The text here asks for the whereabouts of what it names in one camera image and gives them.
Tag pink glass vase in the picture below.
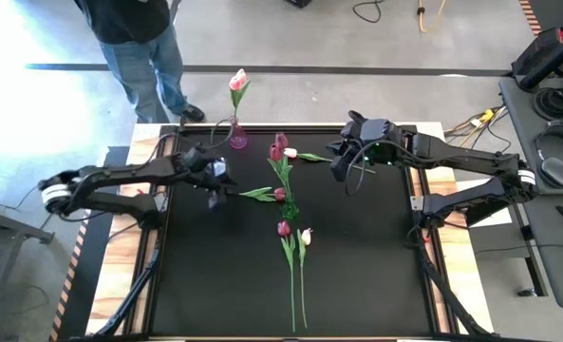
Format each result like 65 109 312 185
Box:
228 116 249 151

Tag light pink artificial tulip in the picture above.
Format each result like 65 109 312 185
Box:
283 147 377 175
295 227 313 330
228 67 253 125

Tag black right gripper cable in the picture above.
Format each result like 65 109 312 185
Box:
344 140 375 197

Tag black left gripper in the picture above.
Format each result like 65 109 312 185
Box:
181 144 239 210

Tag black stand pole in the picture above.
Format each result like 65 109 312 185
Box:
517 26 563 94

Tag dark magenta artificial tulip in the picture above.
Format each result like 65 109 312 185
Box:
276 219 297 333
267 144 294 213
273 131 296 213
237 185 288 203

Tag grey side desk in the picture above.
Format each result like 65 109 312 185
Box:
497 75 563 310

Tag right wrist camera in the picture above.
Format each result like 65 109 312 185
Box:
354 118 396 143

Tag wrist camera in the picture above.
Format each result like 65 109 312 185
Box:
207 157 229 180
354 118 396 143

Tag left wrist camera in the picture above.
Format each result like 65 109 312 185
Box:
207 157 229 180

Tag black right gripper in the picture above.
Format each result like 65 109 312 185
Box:
327 109 408 182

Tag green glass vase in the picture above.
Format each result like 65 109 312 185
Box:
280 199 301 220

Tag black table frame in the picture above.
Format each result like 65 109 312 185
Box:
123 122 458 341

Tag grey left arm cable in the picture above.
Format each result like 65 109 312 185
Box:
208 117 237 148

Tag grey metal table leg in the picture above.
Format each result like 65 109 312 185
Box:
0 189 55 305

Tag black diagonal frame strut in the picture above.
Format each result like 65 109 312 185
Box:
93 246 163 338
416 237 489 337

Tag person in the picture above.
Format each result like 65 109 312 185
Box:
74 0 206 124

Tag black floor cable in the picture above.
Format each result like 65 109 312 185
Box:
351 0 385 24

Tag yellow floor cable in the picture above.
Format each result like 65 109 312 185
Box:
416 0 448 33

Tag black crate with red top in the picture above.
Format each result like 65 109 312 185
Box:
511 26 563 77

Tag black headphones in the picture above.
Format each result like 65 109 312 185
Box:
535 123 563 189

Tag coiled black cables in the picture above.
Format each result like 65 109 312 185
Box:
532 85 563 120

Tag yellow and black cable bundle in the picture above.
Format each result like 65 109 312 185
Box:
444 104 513 153

